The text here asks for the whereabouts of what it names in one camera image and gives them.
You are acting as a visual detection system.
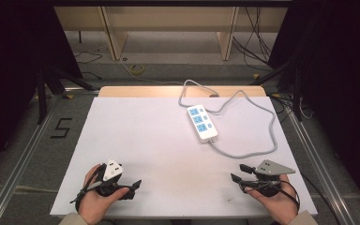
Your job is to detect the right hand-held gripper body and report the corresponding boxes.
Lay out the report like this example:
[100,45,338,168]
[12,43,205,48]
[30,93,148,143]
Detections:
[247,158,296,198]

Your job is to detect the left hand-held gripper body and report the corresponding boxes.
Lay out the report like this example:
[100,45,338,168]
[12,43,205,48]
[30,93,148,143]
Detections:
[95,158,133,198]

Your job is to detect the person's left hand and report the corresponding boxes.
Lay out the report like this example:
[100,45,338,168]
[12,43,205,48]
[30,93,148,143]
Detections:
[78,163,130,225]

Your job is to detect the person's right hand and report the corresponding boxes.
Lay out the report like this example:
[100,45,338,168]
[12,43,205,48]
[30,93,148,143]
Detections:
[245,174,300,225]

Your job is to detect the white table cover board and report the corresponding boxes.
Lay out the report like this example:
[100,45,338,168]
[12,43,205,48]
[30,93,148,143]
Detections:
[50,96,319,219]

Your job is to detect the white power strip blue sockets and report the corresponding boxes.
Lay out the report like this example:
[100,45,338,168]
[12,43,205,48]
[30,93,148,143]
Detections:
[187,104,219,144]

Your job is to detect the black metal stand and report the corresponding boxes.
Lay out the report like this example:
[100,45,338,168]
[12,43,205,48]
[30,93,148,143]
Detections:
[250,60,305,122]
[36,66,97,125]

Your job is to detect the yellow tape roll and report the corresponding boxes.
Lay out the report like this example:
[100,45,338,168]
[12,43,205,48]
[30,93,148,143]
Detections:
[128,63,145,76]

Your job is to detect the black curtain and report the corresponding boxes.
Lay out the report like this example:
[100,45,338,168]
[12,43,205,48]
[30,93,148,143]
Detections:
[0,0,83,184]
[266,0,360,217]

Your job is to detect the grey power strip cable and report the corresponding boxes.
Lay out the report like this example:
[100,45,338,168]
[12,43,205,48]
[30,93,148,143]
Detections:
[177,79,278,159]

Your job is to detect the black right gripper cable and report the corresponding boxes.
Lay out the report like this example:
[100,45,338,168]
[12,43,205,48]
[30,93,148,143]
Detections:
[273,172,341,225]

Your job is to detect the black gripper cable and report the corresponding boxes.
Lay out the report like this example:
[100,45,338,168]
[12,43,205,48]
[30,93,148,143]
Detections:
[273,172,341,225]
[69,164,107,213]

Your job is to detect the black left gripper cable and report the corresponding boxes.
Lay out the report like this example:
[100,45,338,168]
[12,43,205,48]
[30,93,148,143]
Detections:
[69,164,107,213]

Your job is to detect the aluminium floor rail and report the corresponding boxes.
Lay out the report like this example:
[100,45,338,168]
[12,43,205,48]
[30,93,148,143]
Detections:
[0,93,64,225]
[287,107,355,225]

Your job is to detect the thin black floor cable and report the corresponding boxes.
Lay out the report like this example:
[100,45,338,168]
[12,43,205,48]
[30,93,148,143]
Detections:
[73,51,104,81]

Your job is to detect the bundle of black cables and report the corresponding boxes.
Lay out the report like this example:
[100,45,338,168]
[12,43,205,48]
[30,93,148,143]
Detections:
[232,6,275,72]

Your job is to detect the wooden shelf frame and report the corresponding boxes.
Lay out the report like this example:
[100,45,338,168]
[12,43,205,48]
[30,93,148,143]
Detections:
[53,6,289,62]

